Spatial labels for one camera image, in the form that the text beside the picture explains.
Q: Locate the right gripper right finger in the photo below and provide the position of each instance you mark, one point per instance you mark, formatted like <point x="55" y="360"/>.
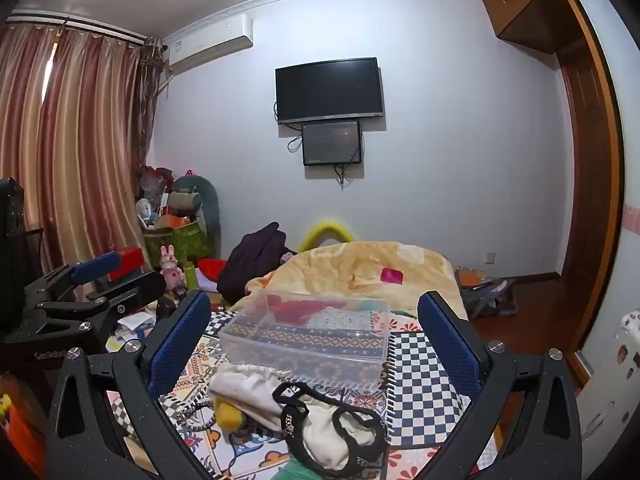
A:
<point x="544" y="440"/>

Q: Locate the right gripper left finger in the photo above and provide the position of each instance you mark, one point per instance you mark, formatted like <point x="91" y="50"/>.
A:
<point x="82" y="440"/>

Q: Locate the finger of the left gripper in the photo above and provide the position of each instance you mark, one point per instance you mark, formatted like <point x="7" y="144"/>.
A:
<point x="89" y="271"/>
<point x="133" y="295"/>

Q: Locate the yellow green sponge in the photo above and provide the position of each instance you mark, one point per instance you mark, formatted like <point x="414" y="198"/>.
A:
<point x="228" y="417"/>

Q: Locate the white drawstring cloth pouch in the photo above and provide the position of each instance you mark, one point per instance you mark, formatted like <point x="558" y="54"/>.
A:
<point x="249" y="388"/>

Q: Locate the clear plastic storage box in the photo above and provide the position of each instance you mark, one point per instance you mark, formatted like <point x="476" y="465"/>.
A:
<point x="328" y="341"/>

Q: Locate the red box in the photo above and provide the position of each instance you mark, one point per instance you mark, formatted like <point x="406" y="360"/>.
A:
<point x="131" y="259"/>

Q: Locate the pink rabbit plush toy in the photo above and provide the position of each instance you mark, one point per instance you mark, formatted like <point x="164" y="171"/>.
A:
<point x="172" y="274"/>

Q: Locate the white sticker suitcase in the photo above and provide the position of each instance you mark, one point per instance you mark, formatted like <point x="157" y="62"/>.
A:
<point x="611" y="396"/>

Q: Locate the green cardboard box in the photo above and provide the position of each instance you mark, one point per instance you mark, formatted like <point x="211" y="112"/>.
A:
<point x="189" y="242"/>

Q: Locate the red cushion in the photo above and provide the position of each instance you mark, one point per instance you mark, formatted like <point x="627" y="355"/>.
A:
<point x="209" y="269"/>

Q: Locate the patterned colourful bed sheet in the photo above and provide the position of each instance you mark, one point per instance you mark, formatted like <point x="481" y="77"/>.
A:
<point x="418" y="403"/>

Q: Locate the dark purple jacket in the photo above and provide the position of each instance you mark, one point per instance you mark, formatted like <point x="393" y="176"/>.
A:
<point x="258" y="254"/>

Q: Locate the striped pink brown curtain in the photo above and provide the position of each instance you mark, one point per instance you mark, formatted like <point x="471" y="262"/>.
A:
<point x="77" y="111"/>

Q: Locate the yellow curved pillow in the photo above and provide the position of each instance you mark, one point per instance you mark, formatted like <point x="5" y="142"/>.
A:
<point x="324" y="230"/>

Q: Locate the beige fleece blanket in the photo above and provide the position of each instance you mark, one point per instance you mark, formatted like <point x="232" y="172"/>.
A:
<point x="390" y="271"/>

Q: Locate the white wall air conditioner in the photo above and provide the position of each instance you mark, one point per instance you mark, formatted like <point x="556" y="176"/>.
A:
<point x="210" y="42"/>

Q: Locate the small black wall monitor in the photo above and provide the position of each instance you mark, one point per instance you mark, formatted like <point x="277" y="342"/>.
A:
<point x="332" y="143"/>

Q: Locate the large black wall television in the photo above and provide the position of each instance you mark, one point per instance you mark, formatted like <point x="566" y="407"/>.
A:
<point x="329" y="90"/>

